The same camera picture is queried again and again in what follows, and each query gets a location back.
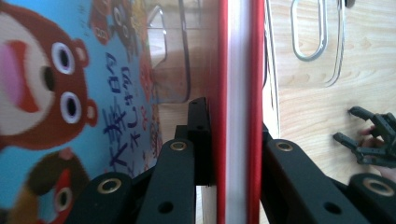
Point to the red picture book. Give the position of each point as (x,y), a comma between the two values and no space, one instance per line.
(238,109)

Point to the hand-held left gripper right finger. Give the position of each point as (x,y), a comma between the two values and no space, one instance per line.
(265,137)

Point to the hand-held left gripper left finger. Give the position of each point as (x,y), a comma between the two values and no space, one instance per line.
(200,140)

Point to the colourful monster picture book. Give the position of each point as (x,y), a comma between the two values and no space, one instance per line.
(62,93)

